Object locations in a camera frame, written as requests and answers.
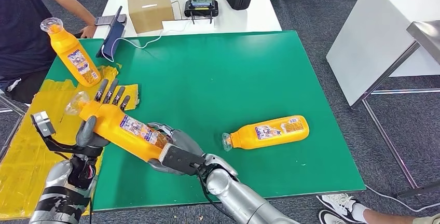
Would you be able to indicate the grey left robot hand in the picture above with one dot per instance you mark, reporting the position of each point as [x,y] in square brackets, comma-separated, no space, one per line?
[87,136]

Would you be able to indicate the person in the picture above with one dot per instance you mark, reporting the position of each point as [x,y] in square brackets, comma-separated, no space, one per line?
[20,26]

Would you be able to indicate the person's leg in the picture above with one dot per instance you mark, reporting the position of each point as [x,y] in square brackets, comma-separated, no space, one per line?
[385,217]

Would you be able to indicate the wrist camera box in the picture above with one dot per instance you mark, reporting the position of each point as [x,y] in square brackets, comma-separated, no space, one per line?
[182,160]
[43,124]

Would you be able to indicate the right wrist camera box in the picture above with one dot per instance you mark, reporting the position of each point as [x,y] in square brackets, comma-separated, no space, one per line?
[182,160]

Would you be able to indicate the person's left hand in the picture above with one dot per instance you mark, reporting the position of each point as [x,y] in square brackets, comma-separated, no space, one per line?
[88,31]

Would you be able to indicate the person's left forearm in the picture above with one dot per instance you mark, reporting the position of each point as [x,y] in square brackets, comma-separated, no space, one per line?
[82,13]

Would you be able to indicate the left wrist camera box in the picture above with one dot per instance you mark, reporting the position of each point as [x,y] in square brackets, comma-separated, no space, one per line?
[43,124]

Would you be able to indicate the grey metal chair frame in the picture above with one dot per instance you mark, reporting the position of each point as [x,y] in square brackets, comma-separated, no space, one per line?
[24,112]

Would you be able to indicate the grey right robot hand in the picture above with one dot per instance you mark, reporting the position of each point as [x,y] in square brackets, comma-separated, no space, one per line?
[187,140]

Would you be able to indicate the tablet in navy folio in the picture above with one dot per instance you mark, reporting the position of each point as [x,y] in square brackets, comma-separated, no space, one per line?
[111,38]

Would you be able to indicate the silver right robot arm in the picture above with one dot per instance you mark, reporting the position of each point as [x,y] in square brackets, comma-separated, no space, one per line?
[240,198]

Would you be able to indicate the brown cardboard box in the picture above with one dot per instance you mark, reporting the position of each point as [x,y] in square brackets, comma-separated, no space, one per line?
[149,11]

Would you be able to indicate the yellow taped cardboard sheet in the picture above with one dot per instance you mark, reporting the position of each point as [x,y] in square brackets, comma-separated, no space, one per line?
[27,167]

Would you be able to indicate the stainless steel table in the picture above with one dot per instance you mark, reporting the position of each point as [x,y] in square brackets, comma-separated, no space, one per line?
[426,35]

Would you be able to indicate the black controller with screen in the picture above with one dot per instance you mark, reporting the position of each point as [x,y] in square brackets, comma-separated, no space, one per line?
[201,7]

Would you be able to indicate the large white table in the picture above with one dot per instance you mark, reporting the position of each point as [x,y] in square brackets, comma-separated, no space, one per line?
[371,37]

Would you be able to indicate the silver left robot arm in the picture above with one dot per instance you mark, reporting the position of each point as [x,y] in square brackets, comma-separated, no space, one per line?
[65,188]

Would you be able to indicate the grey smartphone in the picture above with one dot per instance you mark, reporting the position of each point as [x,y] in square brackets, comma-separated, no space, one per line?
[103,19]

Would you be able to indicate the green table mat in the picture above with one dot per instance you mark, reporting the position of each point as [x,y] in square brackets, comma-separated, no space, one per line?
[223,78]

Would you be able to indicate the white sneaker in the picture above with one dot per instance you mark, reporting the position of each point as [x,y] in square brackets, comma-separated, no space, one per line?
[338,202]
[331,218]

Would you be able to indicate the orange bottle with clear cap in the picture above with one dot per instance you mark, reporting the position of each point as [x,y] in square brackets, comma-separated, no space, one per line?
[113,129]
[240,141]
[67,47]

